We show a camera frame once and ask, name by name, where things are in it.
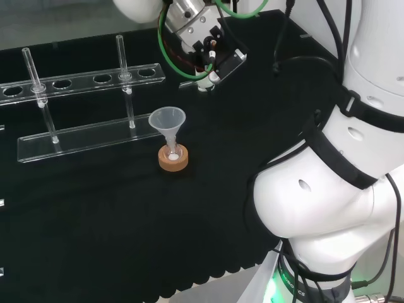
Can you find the black table cloth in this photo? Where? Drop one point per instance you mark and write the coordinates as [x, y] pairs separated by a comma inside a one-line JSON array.
[[126, 221]]

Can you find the translucent plastic funnel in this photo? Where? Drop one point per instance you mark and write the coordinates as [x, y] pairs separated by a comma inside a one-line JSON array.
[[167, 119]]

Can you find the clear weighing funnel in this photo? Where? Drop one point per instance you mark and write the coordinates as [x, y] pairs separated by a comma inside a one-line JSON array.
[[187, 84]]

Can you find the small grey tab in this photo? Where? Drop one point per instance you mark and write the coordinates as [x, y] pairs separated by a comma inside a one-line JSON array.
[[306, 36]]

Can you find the clear round-bottom flask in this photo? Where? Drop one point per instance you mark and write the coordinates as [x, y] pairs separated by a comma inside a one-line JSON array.
[[178, 153]]

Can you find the clear acrylic funnel stand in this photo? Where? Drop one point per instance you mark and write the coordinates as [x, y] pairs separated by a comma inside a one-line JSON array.
[[79, 139]]

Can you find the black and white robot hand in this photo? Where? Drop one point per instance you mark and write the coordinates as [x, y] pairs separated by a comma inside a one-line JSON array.
[[202, 33]]

